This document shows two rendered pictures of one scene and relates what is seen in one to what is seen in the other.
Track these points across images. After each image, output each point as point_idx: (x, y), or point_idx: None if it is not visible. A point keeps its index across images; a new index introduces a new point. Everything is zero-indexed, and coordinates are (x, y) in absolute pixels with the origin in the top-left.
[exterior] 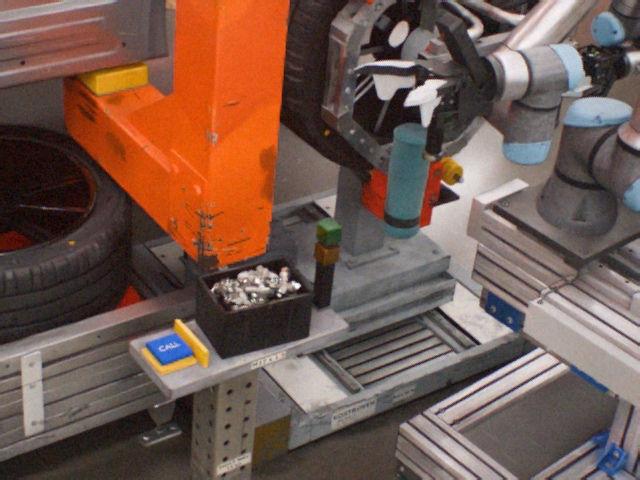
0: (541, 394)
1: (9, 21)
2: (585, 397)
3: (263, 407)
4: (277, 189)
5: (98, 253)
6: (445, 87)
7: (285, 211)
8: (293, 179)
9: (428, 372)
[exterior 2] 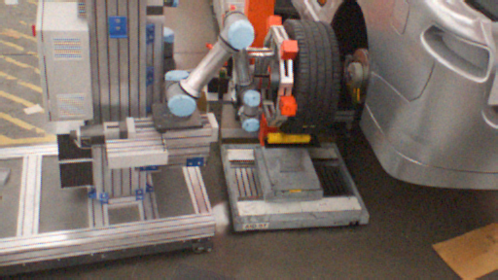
0: (181, 172)
1: (312, 16)
2: (171, 182)
3: (228, 133)
4: (383, 206)
5: None
6: None
7: (351, 188)
8: (391, 214)
9: (229, 181)
